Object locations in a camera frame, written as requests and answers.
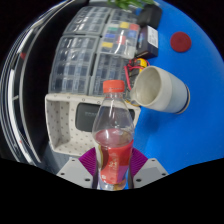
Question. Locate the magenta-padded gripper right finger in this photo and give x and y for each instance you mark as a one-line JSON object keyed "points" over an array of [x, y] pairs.
{"points": [[148, 171]]}

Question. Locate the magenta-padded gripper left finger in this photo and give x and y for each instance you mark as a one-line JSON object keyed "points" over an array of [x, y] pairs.
{"points": [[76, 171]]}

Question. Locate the clear bottle with red drink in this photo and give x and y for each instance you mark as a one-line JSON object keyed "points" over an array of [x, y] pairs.
{"points": [[113, 150]]}

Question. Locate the white pegboard tray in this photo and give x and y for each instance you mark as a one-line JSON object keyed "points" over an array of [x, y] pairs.
{"points": [[63, 133]]}

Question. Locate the black rounded case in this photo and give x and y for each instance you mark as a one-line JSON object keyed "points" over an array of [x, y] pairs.
{"points": [[85, 117]]}

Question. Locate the white and grey mug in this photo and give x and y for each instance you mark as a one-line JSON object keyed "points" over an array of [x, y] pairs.
{"points": [[163, 91]]}

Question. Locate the dark grey shelf unit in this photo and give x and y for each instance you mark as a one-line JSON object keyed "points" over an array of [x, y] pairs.
{"points": [[33, 83]]}

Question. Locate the grey small-parts drawer cabinet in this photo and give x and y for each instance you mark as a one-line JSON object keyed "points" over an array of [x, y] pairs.
{"points": [[88, 20], [123, 15], [106, 71], [73, 65]]}

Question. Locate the yellow multimeter with red leads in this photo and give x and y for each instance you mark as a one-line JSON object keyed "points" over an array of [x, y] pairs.
{"points": [[138, 66]]}

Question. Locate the black box with white label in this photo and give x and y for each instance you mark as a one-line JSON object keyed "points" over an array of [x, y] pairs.
{"points": [[146, 41]]}

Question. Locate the flat round red coaster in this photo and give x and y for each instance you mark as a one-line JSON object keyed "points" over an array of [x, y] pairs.
{"points": [[180, 42]]}

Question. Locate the clear organizer box, coloured parts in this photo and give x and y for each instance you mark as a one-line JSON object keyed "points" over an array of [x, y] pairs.
{"points": [[120, 38]]}

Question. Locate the black zip case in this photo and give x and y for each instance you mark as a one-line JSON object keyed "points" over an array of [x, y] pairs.
{"points": [[150, 15]]}

